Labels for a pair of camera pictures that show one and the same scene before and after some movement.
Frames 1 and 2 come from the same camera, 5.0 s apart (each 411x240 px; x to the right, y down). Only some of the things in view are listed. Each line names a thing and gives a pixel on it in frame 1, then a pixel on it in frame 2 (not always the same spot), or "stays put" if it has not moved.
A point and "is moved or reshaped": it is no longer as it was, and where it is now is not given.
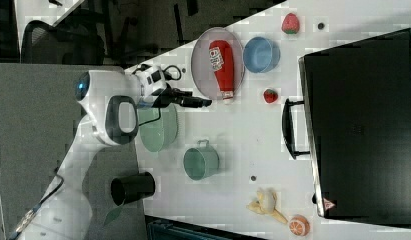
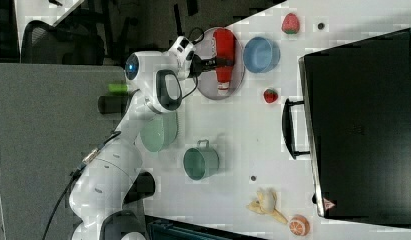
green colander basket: (160, 135) stays put
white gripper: (152, 79) to (180, 49)
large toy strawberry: (290, 24) stays put
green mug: (201, 162) stays put
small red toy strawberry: (270, 96) stays put
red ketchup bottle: (221, 54) is moved or reshaped
